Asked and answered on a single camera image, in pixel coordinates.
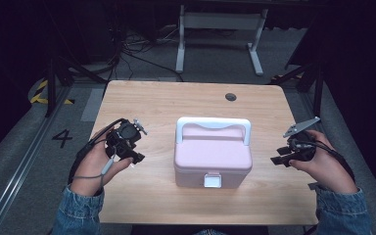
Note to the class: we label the white metal stand frame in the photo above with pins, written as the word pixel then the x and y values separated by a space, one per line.
pixel 222 20

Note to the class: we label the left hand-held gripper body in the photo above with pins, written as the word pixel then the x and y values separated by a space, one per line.
pixel 125 135

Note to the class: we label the person's left hand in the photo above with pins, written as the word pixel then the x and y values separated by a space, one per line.
pixel 91 169

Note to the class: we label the metal floor rail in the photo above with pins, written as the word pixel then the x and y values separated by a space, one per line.
pixel 16 173

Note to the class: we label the yellow and black floor tape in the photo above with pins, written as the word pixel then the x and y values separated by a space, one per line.
pixel 39 94

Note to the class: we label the black metal stand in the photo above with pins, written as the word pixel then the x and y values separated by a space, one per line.
pixel 51 88
pixel 318 91

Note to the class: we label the person's right hand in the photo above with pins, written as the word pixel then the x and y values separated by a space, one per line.
pixel 329 169

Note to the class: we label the black round table grommet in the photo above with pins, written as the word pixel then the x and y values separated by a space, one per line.
pixel 230 97

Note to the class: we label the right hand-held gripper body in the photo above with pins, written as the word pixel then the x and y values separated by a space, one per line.
pixel 303 150

